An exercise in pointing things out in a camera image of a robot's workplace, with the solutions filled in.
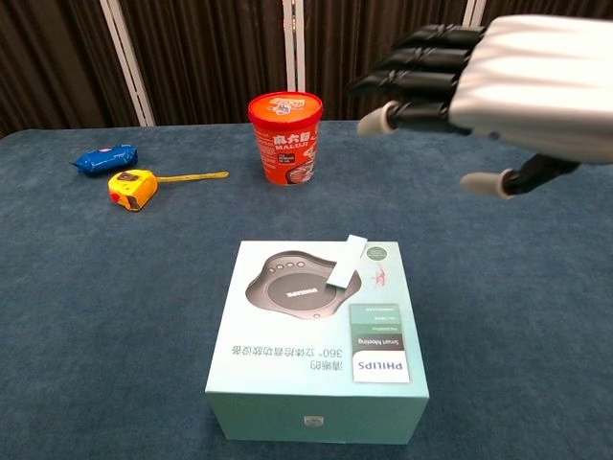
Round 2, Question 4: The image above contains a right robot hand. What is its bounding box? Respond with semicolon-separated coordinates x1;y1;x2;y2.
345;13;613;200

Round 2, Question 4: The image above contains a small pale paper strip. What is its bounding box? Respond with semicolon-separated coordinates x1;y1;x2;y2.
326;234;370;289

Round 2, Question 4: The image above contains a Philips speakerphone box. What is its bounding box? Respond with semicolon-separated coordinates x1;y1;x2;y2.
204;240;430;447

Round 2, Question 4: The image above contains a red instant noodle cup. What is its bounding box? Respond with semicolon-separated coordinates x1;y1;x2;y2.
247;90;325;187

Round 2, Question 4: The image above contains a blue-grey table cloth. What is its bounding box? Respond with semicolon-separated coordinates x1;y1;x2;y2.
0;114;613;460

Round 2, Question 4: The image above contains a yellow tape measure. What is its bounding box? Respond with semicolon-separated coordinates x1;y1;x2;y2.
106;168;231;213

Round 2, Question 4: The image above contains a blue snack packet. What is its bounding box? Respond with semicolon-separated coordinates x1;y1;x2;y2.
71;143;140;178

